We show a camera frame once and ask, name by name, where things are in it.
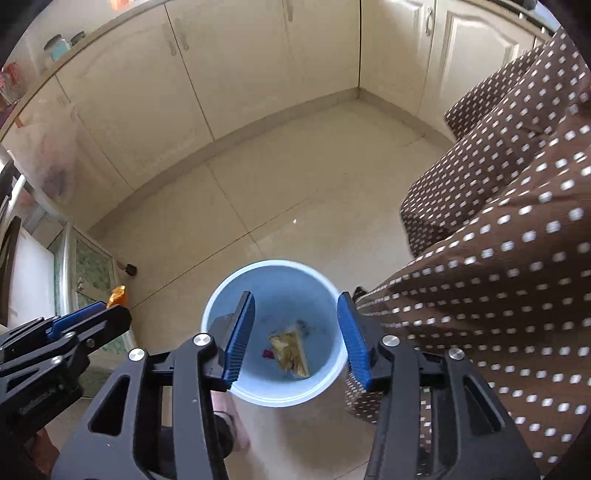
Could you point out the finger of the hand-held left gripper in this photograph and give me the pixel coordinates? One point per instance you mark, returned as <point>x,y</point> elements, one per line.
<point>106,325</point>
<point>78,316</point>

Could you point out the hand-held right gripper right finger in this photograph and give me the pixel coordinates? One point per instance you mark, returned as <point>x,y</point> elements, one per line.
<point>353,341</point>

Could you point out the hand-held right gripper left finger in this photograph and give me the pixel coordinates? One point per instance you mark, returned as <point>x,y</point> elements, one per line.
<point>238,341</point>

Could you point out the small orange wrapper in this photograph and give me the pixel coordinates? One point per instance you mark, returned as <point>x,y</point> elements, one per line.
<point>116,297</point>

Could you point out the light blue plastic bin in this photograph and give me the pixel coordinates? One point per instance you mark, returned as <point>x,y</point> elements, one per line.
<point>286,295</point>

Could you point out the yellow crumpled snack wrapper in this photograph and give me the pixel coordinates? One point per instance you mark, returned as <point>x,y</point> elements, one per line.
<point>291,353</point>

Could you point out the small black door stopper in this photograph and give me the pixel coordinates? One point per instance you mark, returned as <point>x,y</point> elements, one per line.
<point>129,269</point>

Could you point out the pink slipper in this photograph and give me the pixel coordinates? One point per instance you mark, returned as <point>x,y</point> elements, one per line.
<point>240,427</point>

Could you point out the person in striped trousers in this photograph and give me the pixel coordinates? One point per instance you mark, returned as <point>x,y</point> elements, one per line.
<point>498,277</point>

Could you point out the translucent plastic bag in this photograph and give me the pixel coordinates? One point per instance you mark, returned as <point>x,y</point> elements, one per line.
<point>46,152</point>

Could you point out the cream kitchen cabinet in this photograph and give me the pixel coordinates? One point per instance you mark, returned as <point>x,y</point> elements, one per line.
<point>138,92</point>
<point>475,55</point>

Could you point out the red packets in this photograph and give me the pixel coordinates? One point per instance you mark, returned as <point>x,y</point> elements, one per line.
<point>10,83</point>

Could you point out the teal storage jar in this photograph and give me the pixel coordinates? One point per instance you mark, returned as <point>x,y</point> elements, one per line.
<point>56,50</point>

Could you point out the dark green jar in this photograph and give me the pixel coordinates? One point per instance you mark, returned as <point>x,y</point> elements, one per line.
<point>77,38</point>

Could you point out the orange packet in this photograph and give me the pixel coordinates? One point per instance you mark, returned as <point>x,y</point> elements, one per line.
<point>120,3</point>

